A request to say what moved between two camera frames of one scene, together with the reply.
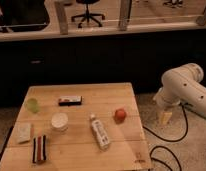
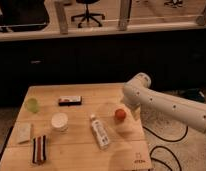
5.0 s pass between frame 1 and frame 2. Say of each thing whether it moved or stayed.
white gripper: moved
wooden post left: stayed
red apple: stayed
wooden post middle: stayed
